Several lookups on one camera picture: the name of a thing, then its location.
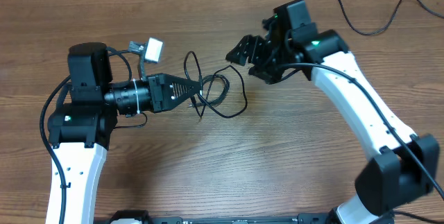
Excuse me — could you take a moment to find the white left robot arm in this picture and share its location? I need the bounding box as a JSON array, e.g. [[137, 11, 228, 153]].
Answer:
[[46, 39, 203, 223]]

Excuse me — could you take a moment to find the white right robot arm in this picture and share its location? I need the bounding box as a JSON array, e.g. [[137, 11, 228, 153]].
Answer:
[[226, 0, 440, 223]]

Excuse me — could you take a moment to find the black audio jack cable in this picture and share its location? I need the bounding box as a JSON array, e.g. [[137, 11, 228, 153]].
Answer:
[[298, 0, 444, 37]]

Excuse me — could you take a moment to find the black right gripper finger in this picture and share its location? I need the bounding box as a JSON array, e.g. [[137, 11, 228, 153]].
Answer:
[[225, 35, 255, 65], [248, 35, 268, 65]]

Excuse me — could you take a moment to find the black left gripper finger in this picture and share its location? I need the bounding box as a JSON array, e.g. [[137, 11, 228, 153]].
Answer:
[[164, 74, 201, 96], [162, 92, 198, 111]]

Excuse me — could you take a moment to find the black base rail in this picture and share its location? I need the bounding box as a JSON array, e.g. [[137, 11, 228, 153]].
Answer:
[[93, 210, 342, 224]]

